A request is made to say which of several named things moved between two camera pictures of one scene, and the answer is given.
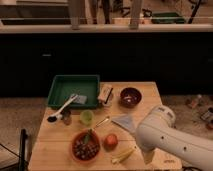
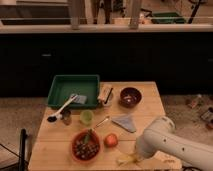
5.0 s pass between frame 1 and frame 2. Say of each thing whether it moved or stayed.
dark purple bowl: stayed
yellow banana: moved
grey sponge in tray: stayed
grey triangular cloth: stayed
